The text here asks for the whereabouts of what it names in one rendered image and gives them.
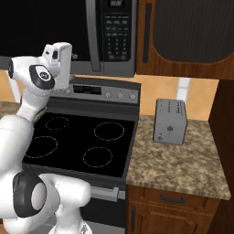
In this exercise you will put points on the wooden drawer front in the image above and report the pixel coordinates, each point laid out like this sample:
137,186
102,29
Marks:
201,201

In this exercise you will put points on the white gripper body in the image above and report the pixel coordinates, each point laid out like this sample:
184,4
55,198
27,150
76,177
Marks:
65,65

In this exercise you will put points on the plain wooden cupboard door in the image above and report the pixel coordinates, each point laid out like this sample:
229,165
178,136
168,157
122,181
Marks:
164,221

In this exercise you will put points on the grey toaster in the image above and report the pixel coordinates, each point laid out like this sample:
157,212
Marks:
169,122

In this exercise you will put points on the black glass-top stove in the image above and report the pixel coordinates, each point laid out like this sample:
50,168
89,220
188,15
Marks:
79,140

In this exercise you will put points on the silver stove knob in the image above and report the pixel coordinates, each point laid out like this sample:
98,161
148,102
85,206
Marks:
132,97
120,96
67,90
107,94

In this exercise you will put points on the black and steel microwave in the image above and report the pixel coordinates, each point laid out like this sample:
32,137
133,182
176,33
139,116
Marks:
119,36

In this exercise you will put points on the wood and mesh cupboard door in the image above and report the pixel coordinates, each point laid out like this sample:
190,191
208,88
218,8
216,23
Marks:
189,33

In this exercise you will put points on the black microwave door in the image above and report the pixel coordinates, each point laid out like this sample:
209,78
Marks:
42,24

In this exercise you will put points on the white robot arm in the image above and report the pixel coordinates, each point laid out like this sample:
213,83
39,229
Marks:
15,146

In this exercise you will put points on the black oven door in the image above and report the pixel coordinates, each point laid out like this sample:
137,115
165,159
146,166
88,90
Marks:
106,213

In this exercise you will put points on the dark wood tall cabinet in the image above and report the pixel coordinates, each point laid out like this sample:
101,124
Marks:
224,146

